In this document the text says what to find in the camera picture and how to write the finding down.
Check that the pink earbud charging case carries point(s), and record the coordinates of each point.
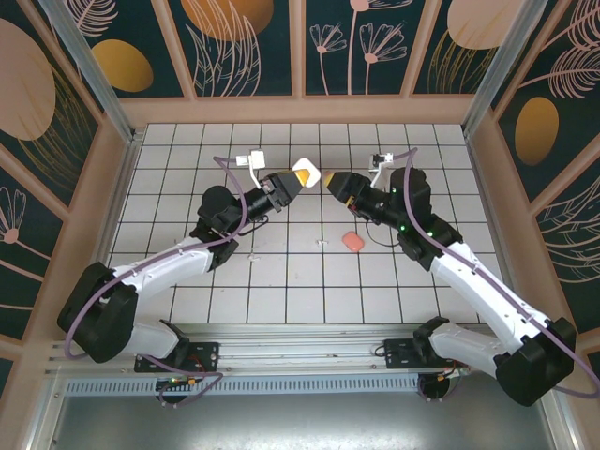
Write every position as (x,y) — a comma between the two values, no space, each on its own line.
(350,241)

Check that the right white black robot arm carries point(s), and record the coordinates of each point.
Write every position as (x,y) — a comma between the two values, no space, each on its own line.
(483,290)

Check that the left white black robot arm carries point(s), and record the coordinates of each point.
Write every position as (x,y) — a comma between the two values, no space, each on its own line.
(159,260)

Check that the grey metal sheet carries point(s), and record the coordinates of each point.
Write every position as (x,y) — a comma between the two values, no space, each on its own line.
(300,422)

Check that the right aluminium side rail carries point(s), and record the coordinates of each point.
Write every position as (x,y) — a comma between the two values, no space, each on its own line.
(498,234)

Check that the aluminium side rail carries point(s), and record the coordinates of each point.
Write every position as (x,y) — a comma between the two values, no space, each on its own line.
(109,234)
(498,234)

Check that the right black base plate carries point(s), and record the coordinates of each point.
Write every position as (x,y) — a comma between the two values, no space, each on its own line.
(396,354)

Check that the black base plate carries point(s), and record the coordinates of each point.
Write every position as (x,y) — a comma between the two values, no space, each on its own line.
(396,354)
(206,356)

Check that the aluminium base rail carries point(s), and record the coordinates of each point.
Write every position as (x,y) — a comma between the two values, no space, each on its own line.
(300,349)

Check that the left aluminium side rail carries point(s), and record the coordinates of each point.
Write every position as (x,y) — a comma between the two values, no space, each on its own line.
(109,234)

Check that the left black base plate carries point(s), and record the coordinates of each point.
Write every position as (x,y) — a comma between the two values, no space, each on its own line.
(206,356)

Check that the right aluminium corner post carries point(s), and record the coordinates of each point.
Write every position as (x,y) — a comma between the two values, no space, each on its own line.
(505,70)

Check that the aluminium corner post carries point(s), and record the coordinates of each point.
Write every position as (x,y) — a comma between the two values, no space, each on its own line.
(104,89)
(505,70)

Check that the left aluminium corner post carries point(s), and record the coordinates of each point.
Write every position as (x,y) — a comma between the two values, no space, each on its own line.
(104,89)

